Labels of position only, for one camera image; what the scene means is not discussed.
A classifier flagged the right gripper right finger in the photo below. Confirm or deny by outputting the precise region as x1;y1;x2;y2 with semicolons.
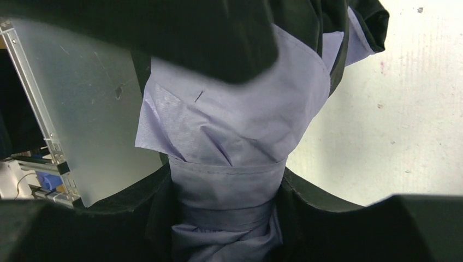
275;169;462;261

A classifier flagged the aluminium rail frame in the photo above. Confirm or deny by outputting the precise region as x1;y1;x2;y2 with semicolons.
1;17;80;208

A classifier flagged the lilac folding umbrella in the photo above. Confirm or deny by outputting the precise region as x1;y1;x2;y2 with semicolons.
1;1;389;261

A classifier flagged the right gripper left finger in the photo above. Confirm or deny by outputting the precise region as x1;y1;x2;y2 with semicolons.
1;165;174;261

